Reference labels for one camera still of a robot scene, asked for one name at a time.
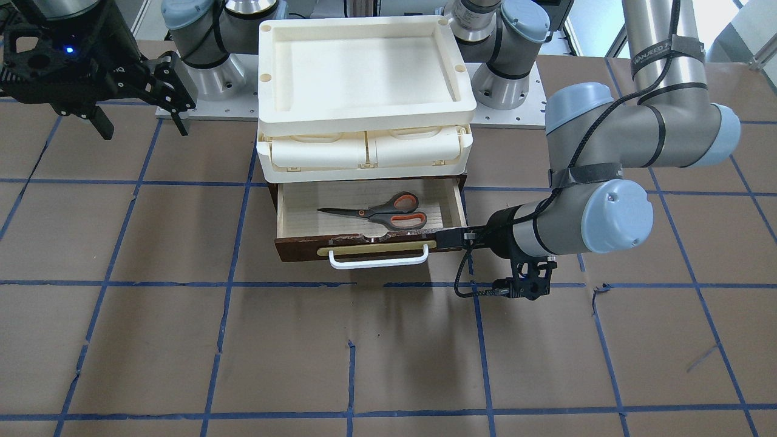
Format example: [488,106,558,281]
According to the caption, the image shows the orange grey scissors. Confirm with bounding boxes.
[318,192,427,231]

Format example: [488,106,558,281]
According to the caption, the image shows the wooden drawer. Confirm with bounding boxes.
[270,174,467,269]

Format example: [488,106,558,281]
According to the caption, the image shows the cream plastic tray box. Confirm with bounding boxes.
[256,16,477,185]

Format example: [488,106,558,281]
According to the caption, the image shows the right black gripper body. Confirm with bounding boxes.
[2,1,197,118]

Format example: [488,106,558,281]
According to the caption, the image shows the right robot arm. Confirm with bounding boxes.
[2,1,197,140]

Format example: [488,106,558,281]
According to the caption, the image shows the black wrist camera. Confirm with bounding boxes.
[435,228,478,251]

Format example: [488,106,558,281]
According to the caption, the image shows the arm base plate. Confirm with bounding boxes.
[155,53,262,120]
[470,64,547,129]

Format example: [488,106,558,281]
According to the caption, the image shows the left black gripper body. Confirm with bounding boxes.
[507,256,558,300]

